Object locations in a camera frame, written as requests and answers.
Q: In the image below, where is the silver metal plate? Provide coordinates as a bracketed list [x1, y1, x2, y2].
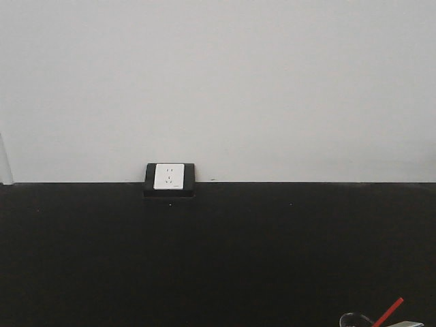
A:
[387, 321, 425, 327]

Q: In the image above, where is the white wall power socket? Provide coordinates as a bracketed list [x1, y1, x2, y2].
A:
[153, 163, 185, 190]

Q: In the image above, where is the black socket housing box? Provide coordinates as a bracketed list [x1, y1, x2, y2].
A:
[143, 163, 196, 198]

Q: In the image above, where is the red stirring rod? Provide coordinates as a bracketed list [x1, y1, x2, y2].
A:
[372, 297, 404, 327]

